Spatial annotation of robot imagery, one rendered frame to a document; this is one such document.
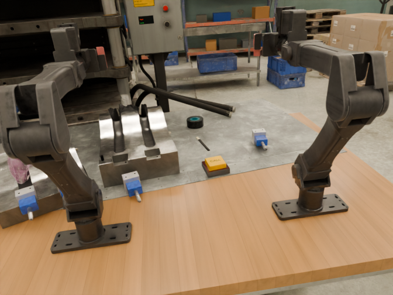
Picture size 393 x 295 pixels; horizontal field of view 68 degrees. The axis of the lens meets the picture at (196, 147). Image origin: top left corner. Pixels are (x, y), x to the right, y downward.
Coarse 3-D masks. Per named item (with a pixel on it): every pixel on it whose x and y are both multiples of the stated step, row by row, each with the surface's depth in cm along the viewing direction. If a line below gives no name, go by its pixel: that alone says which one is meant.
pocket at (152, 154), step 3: (144, 150) 101; (147, 150) 102; (150, 150) 102; (153, 150) 102; (156, 150) 102; (159, 150) 103; (144, 153) 102; (147, 153) 102; (150, 153) 102; (153, 153) 103; (156, 153) 103; (159, 153) 103; (147, 156) 102; (150, 156) 103; (153, 156) 103; (156, 156) 102; (159, 156) 102; (147, 159) 98; (150, 159) 98
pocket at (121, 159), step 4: (112, 156) 99; (116, 156) 100; (120, 156) 100; (124, 156) 100; (112, 160) 98; (116, 160) 100; (120, 160) 101; (124, 160) 101; (116, 164) 99; (120, 164) 96
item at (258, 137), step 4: (252, 132) 119; (256, 132) 117; (260, 132) 117; (264, 132) 117; (252, 136) 120; (256, 136) 116; (260, 136) 116; (264, 136) 116; (252, 140) 121; (256, 140) 114; (260, 140) 114; (264, 140) 114; (256, 144) 115; (260, 144) 115; (264, 144) 112; (264, 148) 109
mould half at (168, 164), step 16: (128, 112) 123; (160, 112) 123; (112, 128) 117; (128, 128) 117; (160, 128) 118; (112, 144) 108; (128, 144) 107; (160, 144) 105; (128, 160) 96; (144, 160) 98; (160, 160) 99; (176, 160) 101; (112, 176) 97; (144, 176) 100; (160, 176) 102
